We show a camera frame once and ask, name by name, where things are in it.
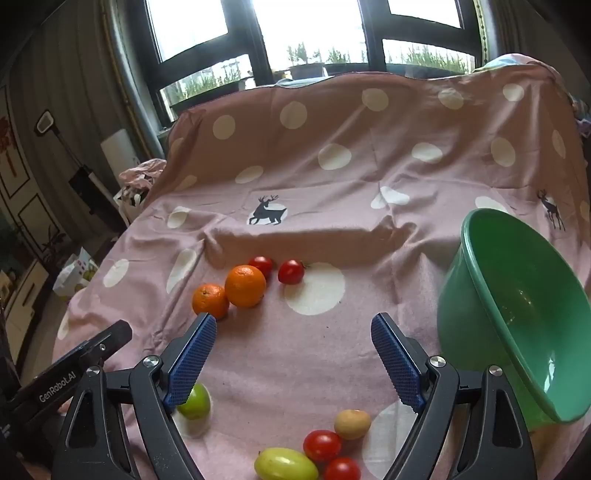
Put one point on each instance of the green plastic bowl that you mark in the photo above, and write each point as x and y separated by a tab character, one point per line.
531	323

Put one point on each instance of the white plastic bag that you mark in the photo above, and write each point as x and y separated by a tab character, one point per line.
129	203

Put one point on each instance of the black-framed window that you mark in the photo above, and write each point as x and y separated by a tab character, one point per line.
300	27

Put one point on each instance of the black planter box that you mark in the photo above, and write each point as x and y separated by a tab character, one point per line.
355	68
304	70

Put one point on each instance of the pink plastic bag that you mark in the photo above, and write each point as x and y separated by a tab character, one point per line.
138	175

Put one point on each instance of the green jujube fruit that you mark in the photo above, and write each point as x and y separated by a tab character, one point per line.
198	404

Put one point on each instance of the large orange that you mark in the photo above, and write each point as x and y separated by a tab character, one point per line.
245	286

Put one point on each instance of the red cherry tomato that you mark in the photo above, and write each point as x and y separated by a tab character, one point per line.
341	470
262	264
322	445
291	271

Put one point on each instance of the white cylinder appliance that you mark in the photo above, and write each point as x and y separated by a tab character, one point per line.
117	150

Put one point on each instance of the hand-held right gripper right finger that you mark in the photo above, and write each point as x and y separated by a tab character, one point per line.
399	360

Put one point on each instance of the pink polka-dot deer blanket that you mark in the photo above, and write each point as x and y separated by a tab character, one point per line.
323	194

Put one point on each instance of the yellow-green jujube fruit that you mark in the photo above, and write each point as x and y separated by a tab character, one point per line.
285	466

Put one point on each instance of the white printed bag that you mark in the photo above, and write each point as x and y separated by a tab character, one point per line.
76	274

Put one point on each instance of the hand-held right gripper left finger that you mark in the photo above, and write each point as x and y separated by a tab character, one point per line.
191	360

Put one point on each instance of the small orange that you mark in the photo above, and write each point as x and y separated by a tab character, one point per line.
210	301

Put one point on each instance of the black upright stand device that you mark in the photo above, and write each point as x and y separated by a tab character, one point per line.
85	182

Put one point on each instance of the tan longan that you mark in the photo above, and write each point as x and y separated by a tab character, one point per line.
352	423

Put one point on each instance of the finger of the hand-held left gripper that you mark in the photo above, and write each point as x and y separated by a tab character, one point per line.
55	383

